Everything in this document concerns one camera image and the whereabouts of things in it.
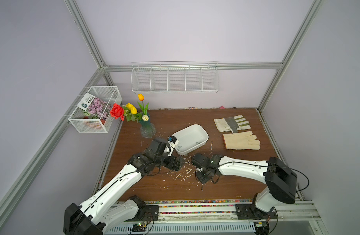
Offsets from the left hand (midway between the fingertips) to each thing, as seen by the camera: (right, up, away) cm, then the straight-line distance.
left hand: (177, 159), depth 75 cm
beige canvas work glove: (+45, +7, +25) cm, 52 cm away
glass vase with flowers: (-22, +15, +24) cm, 36 cm away
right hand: (+13, -12, +9) cm, 20 cm away
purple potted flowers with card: (-42, +27, -1) cm, 50 cm away
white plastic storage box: (+7, +8, +27) cm, 29 cm away
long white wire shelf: (-3, +50, +24) cm, 56 cm away
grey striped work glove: (+41, +18, +37) cm, 58 cm away
